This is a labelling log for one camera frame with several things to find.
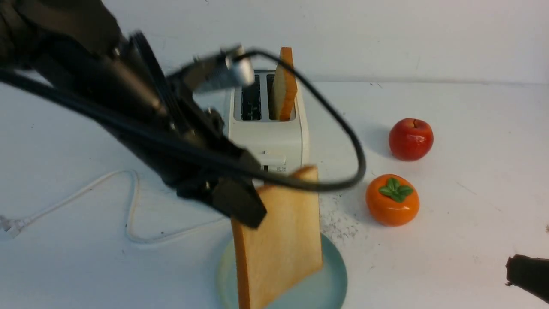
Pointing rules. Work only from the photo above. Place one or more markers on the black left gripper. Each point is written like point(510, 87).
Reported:
point(193, 135)

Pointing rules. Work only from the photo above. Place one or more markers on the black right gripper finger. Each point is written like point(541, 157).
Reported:
point(530, 274)

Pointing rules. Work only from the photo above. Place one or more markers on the toasted bread slice slot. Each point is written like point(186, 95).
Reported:
point(280, 253)
point(282, 94)

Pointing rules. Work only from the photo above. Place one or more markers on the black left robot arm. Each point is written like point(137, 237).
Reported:
point(74, 50)

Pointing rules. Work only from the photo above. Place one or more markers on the white two-slot toaster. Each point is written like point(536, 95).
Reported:
point(280, 146)

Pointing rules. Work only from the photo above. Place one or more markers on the pale green round plate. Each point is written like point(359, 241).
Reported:
point(325, 289)

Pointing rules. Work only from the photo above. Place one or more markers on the orange persimmon green leaves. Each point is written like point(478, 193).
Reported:
point(391, 200)

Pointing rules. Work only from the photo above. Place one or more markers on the red apple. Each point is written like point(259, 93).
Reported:
point(410, 139)

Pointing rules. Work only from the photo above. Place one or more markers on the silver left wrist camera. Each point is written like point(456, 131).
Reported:
point(218, 71)

